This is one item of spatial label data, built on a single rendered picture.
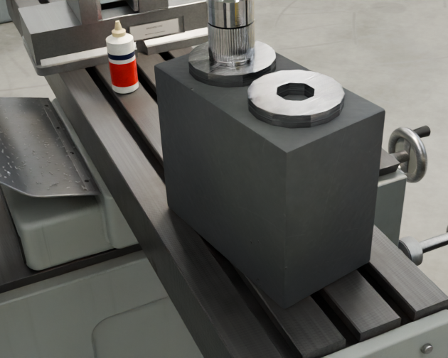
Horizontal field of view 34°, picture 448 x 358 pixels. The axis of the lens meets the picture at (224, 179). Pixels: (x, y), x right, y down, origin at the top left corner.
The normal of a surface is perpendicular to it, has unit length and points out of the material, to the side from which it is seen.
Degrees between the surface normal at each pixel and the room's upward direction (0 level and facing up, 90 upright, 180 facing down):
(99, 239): 90
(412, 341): 90
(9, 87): 0
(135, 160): 0
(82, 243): 90
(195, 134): 90
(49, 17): 0
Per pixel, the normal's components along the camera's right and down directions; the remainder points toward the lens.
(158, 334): 0.41, 0.51
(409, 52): -0.04, -0.82
